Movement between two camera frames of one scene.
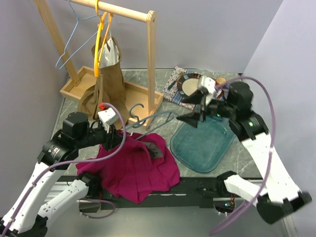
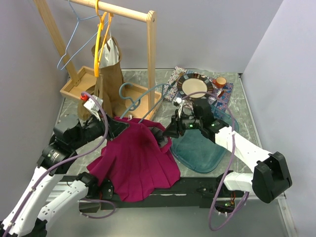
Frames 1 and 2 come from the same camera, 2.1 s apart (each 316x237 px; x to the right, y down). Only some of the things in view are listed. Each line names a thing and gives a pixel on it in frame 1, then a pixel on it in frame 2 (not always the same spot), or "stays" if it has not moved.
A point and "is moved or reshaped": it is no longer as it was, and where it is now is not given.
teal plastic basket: [201, 148] stays
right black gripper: [192, 118] → [175, 126]
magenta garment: [140, 167] is moved or reshaped
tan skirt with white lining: [108, 90] stays
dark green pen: [171, 85] stays
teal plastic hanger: [140, 122] → [135, 104]
